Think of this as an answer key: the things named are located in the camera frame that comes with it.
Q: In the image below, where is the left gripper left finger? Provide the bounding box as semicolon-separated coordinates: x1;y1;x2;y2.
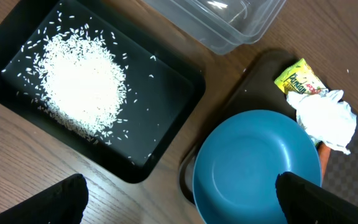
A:
0;174;89;224

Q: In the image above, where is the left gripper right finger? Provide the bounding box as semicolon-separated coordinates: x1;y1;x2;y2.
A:
275;172;358;224

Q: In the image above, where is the orange carrot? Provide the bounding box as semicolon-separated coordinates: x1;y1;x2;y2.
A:
318;142;331;179

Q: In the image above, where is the dark blue plate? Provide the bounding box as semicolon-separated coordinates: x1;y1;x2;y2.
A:
193;110;322;223

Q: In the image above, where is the white tissue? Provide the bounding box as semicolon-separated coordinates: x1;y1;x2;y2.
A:
287;89;357;155

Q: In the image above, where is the white rice pile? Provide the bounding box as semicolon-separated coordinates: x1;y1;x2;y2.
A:
1;11;158;166

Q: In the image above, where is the black waste tray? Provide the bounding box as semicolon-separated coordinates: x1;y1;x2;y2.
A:
0;1;205;184

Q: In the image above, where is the green snack wrapper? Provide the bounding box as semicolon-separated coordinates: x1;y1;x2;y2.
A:
274;58;326;95

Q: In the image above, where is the dark brown serving tray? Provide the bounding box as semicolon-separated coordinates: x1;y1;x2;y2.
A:
178;49;358;215

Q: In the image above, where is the clear plastic bin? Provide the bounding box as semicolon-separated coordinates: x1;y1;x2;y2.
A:
145;0;285;55

